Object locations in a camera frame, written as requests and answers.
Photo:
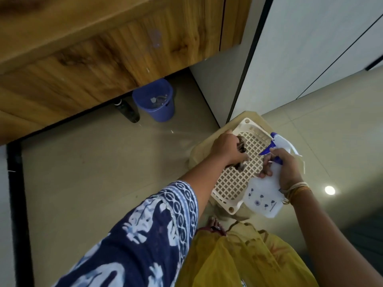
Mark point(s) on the person's left hand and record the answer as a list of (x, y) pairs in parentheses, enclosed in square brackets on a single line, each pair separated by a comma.
[(226, 147)]

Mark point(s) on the person's right hand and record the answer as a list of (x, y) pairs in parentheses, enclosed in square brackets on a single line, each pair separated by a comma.
[(288, 170)]

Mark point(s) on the brown striped cleaning cloth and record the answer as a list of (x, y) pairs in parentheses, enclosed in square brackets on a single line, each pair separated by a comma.
[(241, 147)]

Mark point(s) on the white spray bottle blue trigger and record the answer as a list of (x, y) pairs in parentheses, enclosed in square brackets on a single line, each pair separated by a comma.
[(263, 194)]

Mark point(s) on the person's left forearm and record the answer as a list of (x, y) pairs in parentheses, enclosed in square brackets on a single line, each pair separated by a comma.
[(200, 182)]

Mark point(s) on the person's right forearm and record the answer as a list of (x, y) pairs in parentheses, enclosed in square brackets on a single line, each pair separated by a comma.
[(329, 236)]

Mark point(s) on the person's left foot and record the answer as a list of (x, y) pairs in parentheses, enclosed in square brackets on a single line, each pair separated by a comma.
[(214, 225)]

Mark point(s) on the beige stool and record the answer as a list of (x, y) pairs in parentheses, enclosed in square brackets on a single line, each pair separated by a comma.
[(203, 149)]

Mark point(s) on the gold bangles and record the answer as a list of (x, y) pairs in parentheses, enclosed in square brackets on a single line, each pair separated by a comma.
[(299, 191)]

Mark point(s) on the white plastic basket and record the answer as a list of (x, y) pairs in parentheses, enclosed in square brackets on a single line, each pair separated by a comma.
[(236, 182)]

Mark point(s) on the blue bucket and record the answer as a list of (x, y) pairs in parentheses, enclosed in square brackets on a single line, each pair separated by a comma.
[(161, 112)]

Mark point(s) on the clear plastic bottle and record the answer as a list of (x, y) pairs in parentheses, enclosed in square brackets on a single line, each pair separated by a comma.
[(158, 101)]

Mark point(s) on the yellow garment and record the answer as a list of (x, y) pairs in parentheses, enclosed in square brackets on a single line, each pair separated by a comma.
[(239, 260)]

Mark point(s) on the dark bottle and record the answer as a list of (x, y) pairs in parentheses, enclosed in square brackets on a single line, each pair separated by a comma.
[(128, 112)]

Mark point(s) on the white wardrobe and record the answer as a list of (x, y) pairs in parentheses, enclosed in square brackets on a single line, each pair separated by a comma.
[(299, 41)]

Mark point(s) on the blue white patterned top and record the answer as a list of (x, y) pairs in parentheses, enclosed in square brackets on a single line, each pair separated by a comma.
[(134, 242)]

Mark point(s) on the wooden table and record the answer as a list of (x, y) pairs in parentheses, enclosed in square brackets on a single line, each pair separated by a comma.
[(89, 56)]

